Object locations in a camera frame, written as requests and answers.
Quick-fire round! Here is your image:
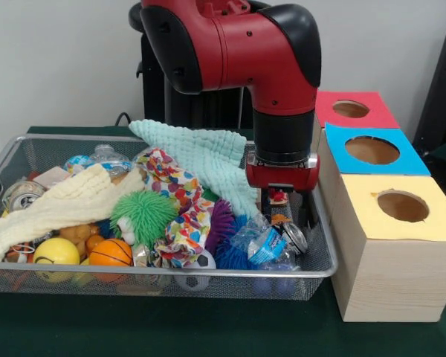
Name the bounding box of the pale yellow cloth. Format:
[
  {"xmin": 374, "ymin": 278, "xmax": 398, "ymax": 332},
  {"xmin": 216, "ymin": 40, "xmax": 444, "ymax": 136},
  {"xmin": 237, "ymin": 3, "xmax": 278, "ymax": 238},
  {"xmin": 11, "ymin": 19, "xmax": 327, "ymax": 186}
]
[{"xmin": 0, "ymin": 164, "xmax": 146, "ymax": 263}]

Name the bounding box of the colourful patterned cloth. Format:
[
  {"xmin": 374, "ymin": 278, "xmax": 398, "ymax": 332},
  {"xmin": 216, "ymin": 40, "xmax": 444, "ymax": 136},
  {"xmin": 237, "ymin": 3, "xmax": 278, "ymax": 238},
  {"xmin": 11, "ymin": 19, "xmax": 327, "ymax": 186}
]
[{"xmin": 134, "ymin": 147, "xmax": 216, "ymax": 268}]

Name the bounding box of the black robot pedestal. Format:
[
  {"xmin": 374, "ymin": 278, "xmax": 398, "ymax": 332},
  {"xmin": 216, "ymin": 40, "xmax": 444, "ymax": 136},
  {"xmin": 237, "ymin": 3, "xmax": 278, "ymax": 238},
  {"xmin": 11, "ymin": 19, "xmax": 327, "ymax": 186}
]
[{"xmin": 130, "ymin": 0, "xmax": 265, "ymax": 129}]

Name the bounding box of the purple spiky ball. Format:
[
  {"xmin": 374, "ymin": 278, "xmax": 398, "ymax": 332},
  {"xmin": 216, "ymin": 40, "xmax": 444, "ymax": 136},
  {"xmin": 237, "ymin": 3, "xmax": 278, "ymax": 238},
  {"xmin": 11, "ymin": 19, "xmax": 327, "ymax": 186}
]
[{"xmin": 205, "ymin": 198, "xmax": 235, "ymax": 254}]

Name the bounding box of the green spiky ball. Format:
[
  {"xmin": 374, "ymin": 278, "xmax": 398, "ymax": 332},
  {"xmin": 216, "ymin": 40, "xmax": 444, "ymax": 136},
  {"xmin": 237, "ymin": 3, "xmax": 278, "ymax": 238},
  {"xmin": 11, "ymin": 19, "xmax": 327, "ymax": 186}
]
[{"xmin": 109, "ymin": 190, "xmax": 179, "ymax": 246}]

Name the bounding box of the wooden box with three holes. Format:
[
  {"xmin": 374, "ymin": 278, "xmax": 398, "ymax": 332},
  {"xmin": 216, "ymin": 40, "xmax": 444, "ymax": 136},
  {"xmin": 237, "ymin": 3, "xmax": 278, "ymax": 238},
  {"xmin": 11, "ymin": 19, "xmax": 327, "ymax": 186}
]
[{"xmin": 312, "ymin": 91, "xmax": 446, "ymax": 323}]

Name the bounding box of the crushed silver can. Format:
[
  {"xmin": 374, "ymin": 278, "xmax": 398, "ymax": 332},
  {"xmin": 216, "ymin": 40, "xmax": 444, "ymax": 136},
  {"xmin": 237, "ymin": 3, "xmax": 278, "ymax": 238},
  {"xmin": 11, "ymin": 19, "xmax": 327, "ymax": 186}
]
[{"xmin": 282, "ymin": 222, "xmax": 309, "ymax": 254}]

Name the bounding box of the crushed clear water bottle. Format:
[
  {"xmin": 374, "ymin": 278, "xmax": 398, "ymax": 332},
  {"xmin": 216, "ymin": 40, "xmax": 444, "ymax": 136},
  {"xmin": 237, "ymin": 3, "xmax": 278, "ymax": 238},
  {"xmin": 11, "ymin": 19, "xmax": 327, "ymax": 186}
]
[{"xmin": 230, "ymin": 216, "xmax": 298, "ymax": 268}]

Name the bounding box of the mint green cloth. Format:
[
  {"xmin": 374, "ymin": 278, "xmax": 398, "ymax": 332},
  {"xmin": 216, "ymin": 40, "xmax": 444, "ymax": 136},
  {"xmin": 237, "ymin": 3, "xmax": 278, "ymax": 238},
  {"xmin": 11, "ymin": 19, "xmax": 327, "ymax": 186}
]
[{"xmin": 129, "ymin": 119, "xmax": 261, "ymax": 220}]

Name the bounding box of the yellow smiley ball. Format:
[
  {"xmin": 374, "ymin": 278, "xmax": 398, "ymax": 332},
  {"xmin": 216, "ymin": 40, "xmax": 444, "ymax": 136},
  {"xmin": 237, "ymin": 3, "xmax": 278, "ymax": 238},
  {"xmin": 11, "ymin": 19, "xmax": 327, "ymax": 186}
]
[{"xmin": 33, "ymin": 237, "xmax": 81, "ymax": 283}]

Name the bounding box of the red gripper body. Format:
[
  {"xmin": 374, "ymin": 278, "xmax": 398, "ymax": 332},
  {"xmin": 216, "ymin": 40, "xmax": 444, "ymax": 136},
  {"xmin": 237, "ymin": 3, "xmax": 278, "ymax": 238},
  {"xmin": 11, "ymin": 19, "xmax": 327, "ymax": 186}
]
[{"xmin": 245, "ymin": 164, "xmax": 320, "ymax": 193}]

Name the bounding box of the orange toy basketball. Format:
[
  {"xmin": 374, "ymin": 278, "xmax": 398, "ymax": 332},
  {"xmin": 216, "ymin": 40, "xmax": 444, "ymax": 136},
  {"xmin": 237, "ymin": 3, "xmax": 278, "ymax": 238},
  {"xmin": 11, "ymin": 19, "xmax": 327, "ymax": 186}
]
[{"xmin": 88, "ymin": 238, "xmax": 133, "ymax": 282}]

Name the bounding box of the shallow clear mesh bin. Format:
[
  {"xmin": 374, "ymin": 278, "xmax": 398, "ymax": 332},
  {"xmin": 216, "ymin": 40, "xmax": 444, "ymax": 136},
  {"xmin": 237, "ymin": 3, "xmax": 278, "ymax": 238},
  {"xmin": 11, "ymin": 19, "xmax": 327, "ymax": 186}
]
[{"xmin": 0, "ymin": 134, "xmax": 339, "ymax": 300}]

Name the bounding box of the blue spiky ball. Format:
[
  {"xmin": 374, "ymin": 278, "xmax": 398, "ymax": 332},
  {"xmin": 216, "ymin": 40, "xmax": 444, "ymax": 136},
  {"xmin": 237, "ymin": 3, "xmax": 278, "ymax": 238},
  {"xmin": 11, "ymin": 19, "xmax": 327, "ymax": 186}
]
[{"xmin": 214, "ymin": 216, "xmax": 261, "ymax": 270}]

